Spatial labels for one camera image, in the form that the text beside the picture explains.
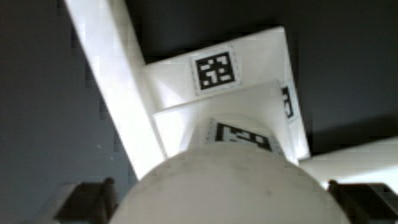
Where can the white right boundary bar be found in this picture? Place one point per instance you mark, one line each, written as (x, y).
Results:
(364, 164)

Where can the white lamp base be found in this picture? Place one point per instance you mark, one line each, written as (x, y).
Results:
(227, 82)

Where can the white lamp bulb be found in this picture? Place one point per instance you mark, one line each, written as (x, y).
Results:
(227, 183)

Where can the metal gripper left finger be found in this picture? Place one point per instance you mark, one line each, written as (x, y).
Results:
(80, 205)

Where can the white front boundary bar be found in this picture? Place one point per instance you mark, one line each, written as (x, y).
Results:
(115, 61)

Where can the white boundary bar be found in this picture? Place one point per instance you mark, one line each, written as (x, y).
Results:
(364, 164)
(115, 61)

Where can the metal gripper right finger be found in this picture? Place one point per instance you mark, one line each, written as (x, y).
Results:
(367, 202)

